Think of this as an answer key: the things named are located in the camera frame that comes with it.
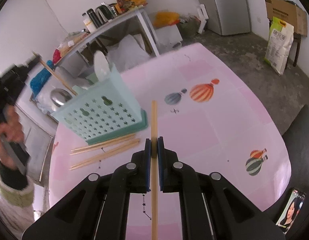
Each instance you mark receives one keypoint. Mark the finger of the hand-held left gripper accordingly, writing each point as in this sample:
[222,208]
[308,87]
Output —
[29,63]

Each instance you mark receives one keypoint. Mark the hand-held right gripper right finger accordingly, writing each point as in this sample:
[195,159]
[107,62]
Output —
[168,170]

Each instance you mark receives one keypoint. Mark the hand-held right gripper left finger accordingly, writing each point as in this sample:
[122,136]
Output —
[140,170]

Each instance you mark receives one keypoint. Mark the long wooden chopstick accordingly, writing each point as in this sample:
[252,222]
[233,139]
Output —
[154,120]
[57,76]

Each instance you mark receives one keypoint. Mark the set of wooden chopsticks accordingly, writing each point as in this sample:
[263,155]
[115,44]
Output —
[104,154]

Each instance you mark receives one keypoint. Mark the large metal spoon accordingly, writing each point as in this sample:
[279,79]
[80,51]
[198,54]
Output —
[60,97]

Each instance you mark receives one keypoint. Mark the teal plastic utensil holder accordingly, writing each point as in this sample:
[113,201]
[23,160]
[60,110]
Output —
[107,120]

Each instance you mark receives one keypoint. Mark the person's left forearm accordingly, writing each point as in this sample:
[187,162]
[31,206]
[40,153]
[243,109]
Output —
[14,195]

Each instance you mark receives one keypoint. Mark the person's left hand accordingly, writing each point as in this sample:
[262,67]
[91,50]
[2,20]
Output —
[12,127]

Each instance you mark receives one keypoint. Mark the blue plastic bag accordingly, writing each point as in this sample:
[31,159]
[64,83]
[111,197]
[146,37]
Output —
[40,80]

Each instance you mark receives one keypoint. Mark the red plastic bag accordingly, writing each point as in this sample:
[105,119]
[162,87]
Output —
[57,56]

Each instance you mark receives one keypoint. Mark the white wrapped quilt bundle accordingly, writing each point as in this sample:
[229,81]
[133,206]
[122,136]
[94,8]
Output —
[44,105]

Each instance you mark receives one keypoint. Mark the clear bags of food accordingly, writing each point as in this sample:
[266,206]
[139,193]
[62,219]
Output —
[73,42]

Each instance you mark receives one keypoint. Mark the white door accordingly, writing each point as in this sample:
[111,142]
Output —
[37,142]

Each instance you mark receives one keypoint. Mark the white rice paddle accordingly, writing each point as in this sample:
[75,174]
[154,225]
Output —
[100,65]

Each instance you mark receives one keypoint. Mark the white plastic bottle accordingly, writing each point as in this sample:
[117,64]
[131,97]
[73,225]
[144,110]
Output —
[90,26]

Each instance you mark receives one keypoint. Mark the black thermos flask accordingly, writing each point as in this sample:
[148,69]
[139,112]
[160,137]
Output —
[92,17]

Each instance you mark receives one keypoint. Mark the black electric kettle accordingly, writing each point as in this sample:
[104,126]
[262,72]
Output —
[104,12]

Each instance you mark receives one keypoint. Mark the white side table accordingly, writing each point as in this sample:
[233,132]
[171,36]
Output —
[119,20]

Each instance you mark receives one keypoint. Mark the white sack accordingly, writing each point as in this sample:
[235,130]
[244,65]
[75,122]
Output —
[129,52]

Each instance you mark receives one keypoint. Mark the photo card of woman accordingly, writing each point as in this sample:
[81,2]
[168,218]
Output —
[292,210]

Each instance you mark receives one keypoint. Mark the white box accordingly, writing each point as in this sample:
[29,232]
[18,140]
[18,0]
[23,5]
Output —
[169,37]

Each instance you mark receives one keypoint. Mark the dark furniture surface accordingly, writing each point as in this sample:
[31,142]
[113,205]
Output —
[304,142]

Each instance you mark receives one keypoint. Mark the orange plastic bag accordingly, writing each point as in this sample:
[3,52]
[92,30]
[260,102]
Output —
[167,18]

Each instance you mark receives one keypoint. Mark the white and green rice bag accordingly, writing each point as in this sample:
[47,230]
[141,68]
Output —
[279,47]

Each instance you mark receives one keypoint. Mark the grey refrigerator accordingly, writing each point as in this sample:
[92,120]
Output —
[229,7]

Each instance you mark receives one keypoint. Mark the brown cardboard box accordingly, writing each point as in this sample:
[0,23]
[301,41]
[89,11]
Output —
[282,7]

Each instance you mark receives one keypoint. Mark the white plastic frame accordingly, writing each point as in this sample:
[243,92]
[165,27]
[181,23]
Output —
[203,17]

